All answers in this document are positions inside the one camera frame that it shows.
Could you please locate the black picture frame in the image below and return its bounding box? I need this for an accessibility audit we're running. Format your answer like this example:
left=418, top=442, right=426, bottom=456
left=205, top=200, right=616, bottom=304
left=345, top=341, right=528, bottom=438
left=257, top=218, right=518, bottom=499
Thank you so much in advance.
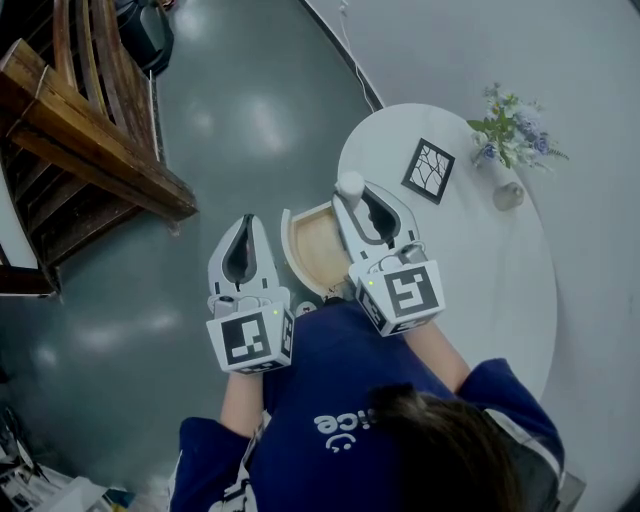
left=400, top=137, right=457, bottom=206

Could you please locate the wooden drawer with white front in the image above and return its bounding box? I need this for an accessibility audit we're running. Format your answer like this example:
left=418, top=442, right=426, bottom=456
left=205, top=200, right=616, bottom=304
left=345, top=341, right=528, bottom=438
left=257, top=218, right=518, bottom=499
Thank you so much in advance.
left=280, top=200, right=359, bottom=297

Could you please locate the right gripper grey camera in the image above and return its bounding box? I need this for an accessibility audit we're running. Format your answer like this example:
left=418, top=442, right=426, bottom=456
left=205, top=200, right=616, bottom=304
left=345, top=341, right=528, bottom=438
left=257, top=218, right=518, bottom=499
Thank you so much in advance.
left=397, top=243, right=430, bottom=265

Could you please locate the dark grey floor cleaning machine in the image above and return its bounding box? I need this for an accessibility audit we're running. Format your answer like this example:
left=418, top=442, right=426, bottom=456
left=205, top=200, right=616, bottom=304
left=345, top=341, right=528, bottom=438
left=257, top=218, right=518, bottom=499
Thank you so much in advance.
left=115, top=0, right=175, bottom=74

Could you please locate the person's left forearm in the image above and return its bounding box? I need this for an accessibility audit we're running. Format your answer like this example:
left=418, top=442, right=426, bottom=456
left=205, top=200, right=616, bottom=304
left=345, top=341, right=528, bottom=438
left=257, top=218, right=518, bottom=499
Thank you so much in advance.
left=219, top=369, right=265, bottom=439

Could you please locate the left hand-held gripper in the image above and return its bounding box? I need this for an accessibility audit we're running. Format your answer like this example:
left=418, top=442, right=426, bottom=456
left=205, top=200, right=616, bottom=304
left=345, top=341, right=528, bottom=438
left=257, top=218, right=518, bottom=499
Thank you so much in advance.
left=205, top=213, right=296, bottom=375

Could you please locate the white power cable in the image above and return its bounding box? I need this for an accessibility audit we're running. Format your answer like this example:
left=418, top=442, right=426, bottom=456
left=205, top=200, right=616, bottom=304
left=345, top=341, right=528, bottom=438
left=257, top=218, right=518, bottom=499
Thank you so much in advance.
left=338, top=0, right=379, bottom=110

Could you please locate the person's right forearm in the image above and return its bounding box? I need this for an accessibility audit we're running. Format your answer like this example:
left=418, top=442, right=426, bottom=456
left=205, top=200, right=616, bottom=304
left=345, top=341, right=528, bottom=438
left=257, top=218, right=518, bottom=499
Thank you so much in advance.
left=402, top=314, right=471, bottom=394

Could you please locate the small white object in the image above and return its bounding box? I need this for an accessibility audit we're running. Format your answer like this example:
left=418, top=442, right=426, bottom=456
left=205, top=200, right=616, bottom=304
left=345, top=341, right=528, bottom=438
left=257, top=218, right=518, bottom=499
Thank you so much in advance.
left=334, top=170, right=365, bottom=214

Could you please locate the brown wooden staircase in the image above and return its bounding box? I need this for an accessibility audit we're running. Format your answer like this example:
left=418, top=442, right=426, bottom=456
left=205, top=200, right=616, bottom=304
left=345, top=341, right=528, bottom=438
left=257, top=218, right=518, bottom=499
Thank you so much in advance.
left=0, top=0, right=199, bottom=301

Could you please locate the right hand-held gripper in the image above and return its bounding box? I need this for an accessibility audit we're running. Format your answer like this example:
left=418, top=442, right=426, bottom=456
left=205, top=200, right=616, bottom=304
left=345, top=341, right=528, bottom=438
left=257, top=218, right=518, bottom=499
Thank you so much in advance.
left=332, top=182, right=447, bottom=339

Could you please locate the blue and white flower bouquet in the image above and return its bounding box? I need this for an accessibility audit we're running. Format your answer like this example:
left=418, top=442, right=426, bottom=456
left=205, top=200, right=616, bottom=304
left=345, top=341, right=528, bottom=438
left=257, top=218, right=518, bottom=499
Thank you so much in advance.
left=466, top=82, right=570, bottom=174

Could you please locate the person's navy shirt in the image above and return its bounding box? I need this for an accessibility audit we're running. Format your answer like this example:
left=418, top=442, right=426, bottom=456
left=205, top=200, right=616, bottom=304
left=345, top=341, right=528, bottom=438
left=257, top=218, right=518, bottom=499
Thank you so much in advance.
left=169, top=299, right=566, bottom=512

